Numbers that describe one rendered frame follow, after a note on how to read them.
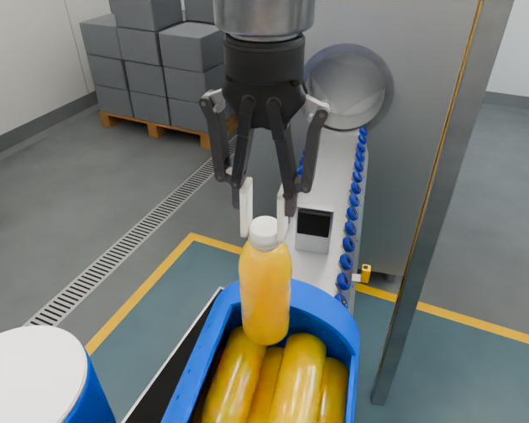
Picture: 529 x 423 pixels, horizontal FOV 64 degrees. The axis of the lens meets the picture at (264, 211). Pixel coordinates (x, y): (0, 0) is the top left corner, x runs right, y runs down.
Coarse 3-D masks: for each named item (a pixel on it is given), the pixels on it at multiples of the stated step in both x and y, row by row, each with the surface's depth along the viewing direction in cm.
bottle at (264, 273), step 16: (240, 256) 55; (256, 256) 52; (272, 256) 52; (288, 256) 54; (240, 272) 55; (256, 272) 53; (272, 272) 53; (288, 272) 55; (240, 288) 58; (256, 288) 54; (272, 288) 54; (288, 288) 57; (256, 304) 56; (272, 304) 56; (288, 304) 59; (256, 320) 59; (272, 320) 59; (288, 320) 62; (256, 336) 61; (272, 336) 61
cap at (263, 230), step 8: (264, 216) 53; (256, 224) 52; (264, 224) 52; (272, 224) 52; (256, 232) 51; (264, 232) 51; (272, 232) 51; (256, 240) 51; (264, 240) 51; (272, 240) 51
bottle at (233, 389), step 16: (240, 336) 73; (224, 352) 72; (240, 352) 70; (256, 352) 72; (224, 368) 68; (240, 368) 68; (256, 368) 70; (224, 384) 66; (240, 384) 66; (256, 384) 70; (208, 400) 65; (224, 400) 64; (240, 400) 65; (208, 416) 63; (224, 416) 62; (240, 416) 64
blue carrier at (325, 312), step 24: (312, 288) 71; (216, 312) 72; (240, 312) 80; (312, 312) 67; (336, 312) 70; (216, 336) 65; (288, 336) 80; (336, 336) 77; (192, 360) 65; (192, 384) 59; (168, 408) 61; (192, 408) 57
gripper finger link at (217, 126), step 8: (200, 104) 43; (208, 104) 43; (208, 112) 43; (216, 112) 43; (224, 112) 45; (208, 120) 44; (216, 120) 43; (224, 120) 45; (208, 128) 44; (216, 128) 44; (224, 128) 46; (216, 136) 44; (224, 136) 46; (216, 144) 45; (224, 144) 46; (216, 152) 46; (224, 152) 46; (216, 160) 46; (224, 160) 47; (216, 168) 47; (224, 168) 47; (216, 176) 48; (224, 176) 47
